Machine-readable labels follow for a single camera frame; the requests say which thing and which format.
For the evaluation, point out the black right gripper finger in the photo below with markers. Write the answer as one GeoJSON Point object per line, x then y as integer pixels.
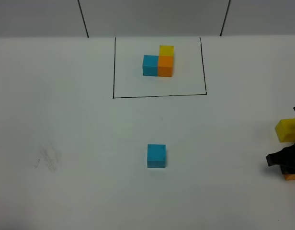
{"type": "Point", "coordinates": [285, 158]}

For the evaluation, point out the template yellow cube block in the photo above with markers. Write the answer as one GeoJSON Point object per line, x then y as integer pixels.
{"type": "Point", "coordinates": [167, 51]}

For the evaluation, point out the template orange cube block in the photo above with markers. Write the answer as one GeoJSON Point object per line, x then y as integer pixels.
{"type": "Point", "coordinates": [165, 66]}

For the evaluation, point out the template blue cube block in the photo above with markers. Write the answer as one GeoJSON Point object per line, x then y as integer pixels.
{"type": "Point", "coordinates": [150, 65]}

